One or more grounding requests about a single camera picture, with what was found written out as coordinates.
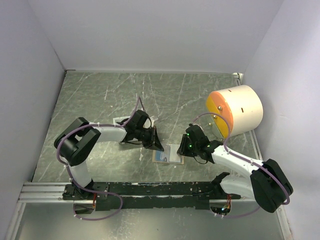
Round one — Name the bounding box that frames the large cream cylinder drum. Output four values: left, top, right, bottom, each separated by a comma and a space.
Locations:
205, 85, 263, 139

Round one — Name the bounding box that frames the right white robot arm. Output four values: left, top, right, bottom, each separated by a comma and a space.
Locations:
177, 124, 294, 213

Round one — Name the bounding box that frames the beige card holder wallet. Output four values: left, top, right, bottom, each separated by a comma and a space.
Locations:
152, 144, 184, 165

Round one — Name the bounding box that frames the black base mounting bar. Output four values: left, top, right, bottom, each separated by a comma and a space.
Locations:
62, 181, 228, 211

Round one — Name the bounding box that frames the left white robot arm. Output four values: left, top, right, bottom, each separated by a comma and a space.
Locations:
54, 109, 164, 200

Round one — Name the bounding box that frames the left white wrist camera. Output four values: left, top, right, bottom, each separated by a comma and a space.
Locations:
149, 116, 159, 127

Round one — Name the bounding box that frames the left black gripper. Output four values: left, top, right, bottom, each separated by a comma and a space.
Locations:
135, 126, 165, 153

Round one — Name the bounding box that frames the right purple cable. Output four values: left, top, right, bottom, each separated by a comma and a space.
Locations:
189, 112, 292, 218

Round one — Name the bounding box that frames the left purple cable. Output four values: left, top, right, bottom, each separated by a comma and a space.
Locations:
56, 96, 146, 221

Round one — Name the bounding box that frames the white card tray box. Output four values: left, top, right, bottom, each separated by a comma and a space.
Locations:
112, 116, 130, 125

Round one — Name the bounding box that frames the purple cable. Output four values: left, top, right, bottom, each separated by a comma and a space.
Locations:
189, 112, 292, 218
56, 96, 146, 221

